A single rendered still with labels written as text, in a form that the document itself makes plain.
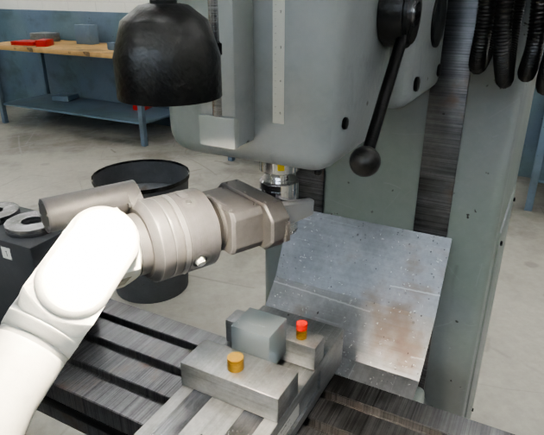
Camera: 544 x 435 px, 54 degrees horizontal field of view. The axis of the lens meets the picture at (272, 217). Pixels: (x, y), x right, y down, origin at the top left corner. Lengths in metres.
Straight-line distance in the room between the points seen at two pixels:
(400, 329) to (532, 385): 1.52
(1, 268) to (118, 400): 0.32
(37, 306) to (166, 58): 0.24
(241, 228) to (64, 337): 0.21
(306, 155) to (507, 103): 0.48
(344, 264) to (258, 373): 0.38
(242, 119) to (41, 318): 0.25
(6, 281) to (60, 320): 0.55
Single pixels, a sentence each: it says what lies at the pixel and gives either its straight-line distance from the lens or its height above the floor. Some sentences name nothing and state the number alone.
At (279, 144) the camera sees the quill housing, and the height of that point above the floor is 1.34.
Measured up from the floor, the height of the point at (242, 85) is 1.40.
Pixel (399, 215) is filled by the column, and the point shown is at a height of 1.09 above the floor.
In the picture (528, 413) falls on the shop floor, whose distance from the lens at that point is 2.34.
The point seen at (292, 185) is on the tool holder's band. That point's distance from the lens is 0.62.
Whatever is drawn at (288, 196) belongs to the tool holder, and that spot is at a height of 1.25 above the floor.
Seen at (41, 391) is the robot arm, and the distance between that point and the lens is 0.51.
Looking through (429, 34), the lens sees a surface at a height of 1.42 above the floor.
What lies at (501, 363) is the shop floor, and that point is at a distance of 2.54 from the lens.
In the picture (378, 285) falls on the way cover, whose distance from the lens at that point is 1.02.
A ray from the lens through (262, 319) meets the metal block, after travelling 0.75.
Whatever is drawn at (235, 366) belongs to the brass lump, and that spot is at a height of 1.03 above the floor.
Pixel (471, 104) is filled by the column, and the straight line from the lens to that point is 0.93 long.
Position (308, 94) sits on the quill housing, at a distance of 0.50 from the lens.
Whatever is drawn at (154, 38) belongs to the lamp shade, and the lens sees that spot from 0.35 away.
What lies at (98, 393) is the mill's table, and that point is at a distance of 0.90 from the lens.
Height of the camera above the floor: 1.48
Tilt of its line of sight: 24 degrees down
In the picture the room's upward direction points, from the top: straight up
